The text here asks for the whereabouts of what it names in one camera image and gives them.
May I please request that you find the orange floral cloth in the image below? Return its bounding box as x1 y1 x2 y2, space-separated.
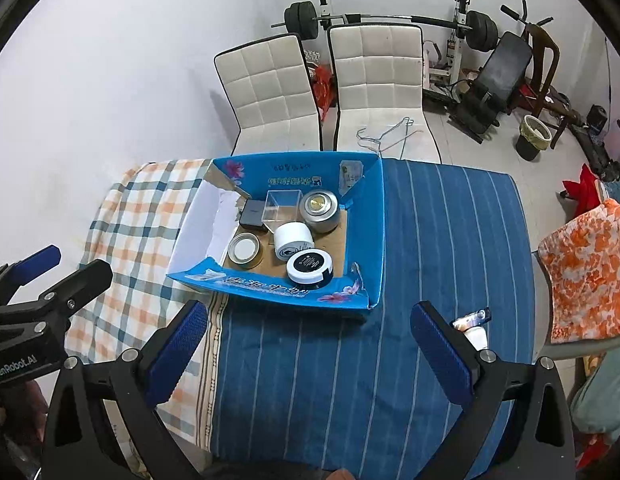
538 198 620 345

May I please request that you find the blue striped tablecloth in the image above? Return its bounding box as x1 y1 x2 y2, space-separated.
208 159 535 480

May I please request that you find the black handlebar exercise machine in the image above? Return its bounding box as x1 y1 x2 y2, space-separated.
500 0 554 28

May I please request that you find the black barbell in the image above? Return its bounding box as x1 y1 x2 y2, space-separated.
271 1 499 53

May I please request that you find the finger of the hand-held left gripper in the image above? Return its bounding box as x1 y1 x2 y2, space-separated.
0 245 62 291
0 259 113 333

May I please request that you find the grey charger adapter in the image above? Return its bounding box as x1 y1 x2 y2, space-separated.
238 199 271 233

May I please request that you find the black weight bench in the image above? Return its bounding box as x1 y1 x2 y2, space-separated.
449 31 533 145

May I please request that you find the red printed bag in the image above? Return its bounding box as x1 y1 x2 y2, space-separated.
577 432 615 471

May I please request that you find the clear plastic box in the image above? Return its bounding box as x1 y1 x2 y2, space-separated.
261 190 303 226

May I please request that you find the red cloth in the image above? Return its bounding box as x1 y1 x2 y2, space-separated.
561 163 603 218

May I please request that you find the white wire clothes hanger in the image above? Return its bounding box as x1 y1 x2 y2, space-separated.
356 117 413 153

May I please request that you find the blue cardboard box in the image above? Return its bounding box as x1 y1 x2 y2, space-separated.
166 151 385 317

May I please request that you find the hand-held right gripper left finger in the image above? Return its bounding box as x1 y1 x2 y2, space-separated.
41 300 209 480

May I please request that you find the white round jar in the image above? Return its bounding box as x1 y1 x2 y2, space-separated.
274 222 314 263

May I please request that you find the white and black round case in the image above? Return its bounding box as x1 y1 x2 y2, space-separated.
286 249 335 289

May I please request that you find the white oval case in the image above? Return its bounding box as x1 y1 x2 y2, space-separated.
462 327 489 352

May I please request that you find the brown wooden chair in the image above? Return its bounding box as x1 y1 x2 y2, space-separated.
520 22 583 150

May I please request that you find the orange and green checked cloth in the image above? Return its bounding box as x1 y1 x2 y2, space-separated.
65 159 231 446

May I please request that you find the grey round metal tin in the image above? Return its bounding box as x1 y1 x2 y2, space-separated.
299 190 341 234

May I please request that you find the blue wire clothes hanger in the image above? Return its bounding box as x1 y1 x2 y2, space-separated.
382 120 425 156

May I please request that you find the black trash bin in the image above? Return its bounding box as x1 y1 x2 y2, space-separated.
514 115 551 162

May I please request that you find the black floor exercise equipment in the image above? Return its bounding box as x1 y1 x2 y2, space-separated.
570 105 620 183

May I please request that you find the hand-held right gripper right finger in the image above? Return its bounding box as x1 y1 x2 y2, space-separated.
412 301 575 480

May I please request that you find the white quilted chair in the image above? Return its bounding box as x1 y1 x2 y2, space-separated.
213 33 323 157
327 23 443 164

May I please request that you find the teal blanket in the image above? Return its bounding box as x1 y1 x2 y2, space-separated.
570 355 620 446

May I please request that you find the red plastic bag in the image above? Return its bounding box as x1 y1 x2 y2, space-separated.
312 65 337 121

